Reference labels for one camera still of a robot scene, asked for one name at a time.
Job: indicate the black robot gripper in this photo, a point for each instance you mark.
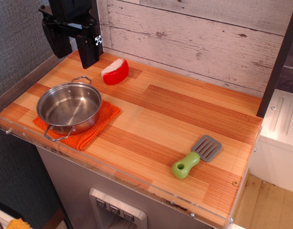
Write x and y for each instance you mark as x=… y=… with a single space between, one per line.
x=71 y=18

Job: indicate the stainless steel pot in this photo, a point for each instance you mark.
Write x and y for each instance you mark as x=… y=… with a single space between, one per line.
x=69 y=108

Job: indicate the aluminium extrusion post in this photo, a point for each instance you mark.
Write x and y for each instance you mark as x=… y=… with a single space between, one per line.
x=98 y=23

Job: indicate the grey toy fridge cabinet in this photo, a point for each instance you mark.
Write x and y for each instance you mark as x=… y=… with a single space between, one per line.
x=135 y=192

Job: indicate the clear acrylic edge guard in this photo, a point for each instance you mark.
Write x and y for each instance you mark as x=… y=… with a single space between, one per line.
x=139 y=152

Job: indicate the white plastic cabinet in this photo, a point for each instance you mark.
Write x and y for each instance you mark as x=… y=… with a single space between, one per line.
x=272 y=158

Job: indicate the dark vertical post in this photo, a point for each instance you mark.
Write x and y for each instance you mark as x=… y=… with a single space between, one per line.
x=276 y=71

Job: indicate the silver dispenser panel with buttons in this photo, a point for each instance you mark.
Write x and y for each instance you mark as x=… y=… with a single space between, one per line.
x=112 y=213

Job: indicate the yellow object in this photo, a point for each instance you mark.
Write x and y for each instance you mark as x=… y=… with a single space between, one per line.
x=18 y=224

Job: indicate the green handled grey spatula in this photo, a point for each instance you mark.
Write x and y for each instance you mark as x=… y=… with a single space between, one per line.
x=205 y=149

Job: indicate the orange knitted cloth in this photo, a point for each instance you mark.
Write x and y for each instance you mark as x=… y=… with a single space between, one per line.
x=108 y=112

